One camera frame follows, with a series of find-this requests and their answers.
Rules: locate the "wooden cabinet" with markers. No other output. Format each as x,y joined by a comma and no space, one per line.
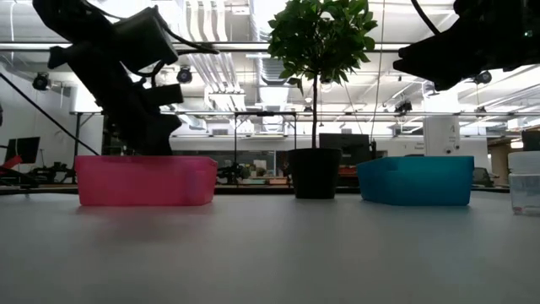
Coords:
500,164

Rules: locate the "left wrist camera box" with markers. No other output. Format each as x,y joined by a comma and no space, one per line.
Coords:
143,40

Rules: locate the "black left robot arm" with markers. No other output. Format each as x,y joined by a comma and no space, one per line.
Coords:
71,17

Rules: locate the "red object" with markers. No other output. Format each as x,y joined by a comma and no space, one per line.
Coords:
12,162

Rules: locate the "black monitor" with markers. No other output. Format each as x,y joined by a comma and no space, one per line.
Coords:
531,141
23,150
354,145

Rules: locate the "black table frame rail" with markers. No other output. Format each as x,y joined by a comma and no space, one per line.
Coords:
42,190

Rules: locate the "green leafy small tree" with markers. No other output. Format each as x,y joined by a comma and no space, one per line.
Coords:
320,46

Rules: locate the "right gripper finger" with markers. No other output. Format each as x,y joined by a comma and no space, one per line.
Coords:
434,44
439,72

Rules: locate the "black metal rack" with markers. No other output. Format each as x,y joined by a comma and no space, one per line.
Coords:
77,139

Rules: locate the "blue plastic bin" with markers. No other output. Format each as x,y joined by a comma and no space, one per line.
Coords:
417,181

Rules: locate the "clear jar white lid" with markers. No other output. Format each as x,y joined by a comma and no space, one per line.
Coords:
525,190

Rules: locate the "white round pillar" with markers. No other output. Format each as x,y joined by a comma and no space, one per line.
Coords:
441,135

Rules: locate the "black plant pot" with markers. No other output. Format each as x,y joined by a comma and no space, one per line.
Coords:
314,173

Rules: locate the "pink plastic bin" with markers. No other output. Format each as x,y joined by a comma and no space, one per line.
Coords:
143,181

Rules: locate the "black ceiling camera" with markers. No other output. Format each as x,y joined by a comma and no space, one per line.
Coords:
184,76
403,106
41,82
483,77

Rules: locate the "dark office chair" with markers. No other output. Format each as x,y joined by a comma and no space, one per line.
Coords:
481,176

